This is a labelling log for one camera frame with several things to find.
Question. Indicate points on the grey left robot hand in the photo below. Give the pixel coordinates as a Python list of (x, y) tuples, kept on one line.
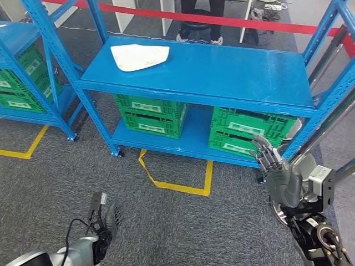
[(111, 222)]

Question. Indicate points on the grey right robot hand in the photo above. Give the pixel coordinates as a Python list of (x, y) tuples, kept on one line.
[(282, 187)]

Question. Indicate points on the blue metal shelf rack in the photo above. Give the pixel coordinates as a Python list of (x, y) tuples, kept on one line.
[(221, 73), (16, 33)]

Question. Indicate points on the yellow floor tape mark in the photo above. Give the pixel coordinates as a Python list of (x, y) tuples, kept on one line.
[(35, 141), (208, 180)]

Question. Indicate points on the grey black bag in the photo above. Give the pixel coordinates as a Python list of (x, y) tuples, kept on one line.
[(254, 31)]

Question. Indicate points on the white plastic mirror cover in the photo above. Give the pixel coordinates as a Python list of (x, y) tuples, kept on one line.
[(138, 57)]

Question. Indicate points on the white desk leg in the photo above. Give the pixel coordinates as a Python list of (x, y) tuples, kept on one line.
[(245, 22)]

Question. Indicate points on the white power strip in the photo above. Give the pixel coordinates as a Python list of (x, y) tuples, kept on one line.
[(273, 6)]

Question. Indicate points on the person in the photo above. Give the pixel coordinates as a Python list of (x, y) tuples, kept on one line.
[(216, 14)]

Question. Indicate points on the black swivel stool chrome base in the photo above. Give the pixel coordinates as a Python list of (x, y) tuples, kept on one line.
[(196, 26)]

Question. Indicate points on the white desk panel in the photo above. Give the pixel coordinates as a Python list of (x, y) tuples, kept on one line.
[(125, 16), (166, 18), (65, 16)]

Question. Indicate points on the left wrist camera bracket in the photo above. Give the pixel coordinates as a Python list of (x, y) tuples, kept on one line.
[(95, 207)]

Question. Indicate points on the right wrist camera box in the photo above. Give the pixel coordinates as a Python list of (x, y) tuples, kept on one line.
[(319, 183)]

